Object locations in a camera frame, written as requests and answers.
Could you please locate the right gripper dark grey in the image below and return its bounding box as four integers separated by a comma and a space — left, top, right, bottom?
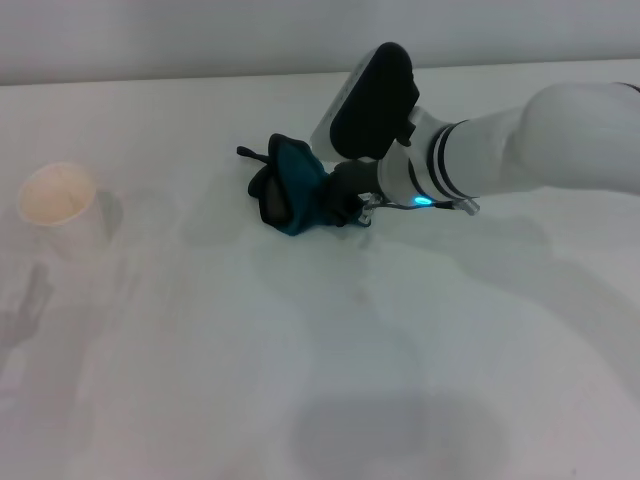
324, 159, 382, 228

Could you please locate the blue rag with black trim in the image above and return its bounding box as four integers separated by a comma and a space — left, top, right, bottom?
235, 132, 369, 238

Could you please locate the white paper cup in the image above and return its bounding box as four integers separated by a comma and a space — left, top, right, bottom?
16, 160, 114, 262

